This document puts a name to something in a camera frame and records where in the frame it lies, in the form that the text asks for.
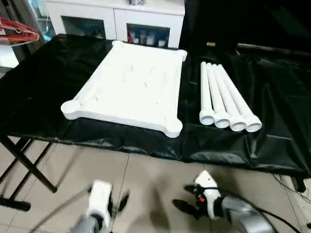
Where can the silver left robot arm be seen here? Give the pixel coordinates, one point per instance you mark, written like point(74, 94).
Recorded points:
point(85, 225)

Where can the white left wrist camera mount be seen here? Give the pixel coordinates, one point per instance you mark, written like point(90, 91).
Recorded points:
point(99, 196)

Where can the black table leg foot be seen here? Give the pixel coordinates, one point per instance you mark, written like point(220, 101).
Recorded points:
point(300, 184)

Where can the small tan tag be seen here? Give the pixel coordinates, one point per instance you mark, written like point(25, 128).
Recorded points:
point(211, 44)

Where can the white cabinet with glass doors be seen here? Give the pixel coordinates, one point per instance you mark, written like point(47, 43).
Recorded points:
point(116, 17)

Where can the white plastic table leg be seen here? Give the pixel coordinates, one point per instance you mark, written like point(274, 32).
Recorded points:
point(227, 97)
point(237, 97)
point(205, 97)
point(216, 97)

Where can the black plastic mat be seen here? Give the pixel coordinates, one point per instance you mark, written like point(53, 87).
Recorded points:
point(230, 150)

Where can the white cup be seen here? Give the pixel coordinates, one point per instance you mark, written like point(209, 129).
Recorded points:
point(161, 43)

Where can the white plastic table top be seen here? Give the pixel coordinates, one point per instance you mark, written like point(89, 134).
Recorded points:
point(136, 85)

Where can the black bundle on cabinet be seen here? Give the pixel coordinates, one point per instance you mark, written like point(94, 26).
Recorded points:
point(136, 2)

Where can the black folding table frame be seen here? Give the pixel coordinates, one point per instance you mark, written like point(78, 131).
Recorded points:
point(29, 165)

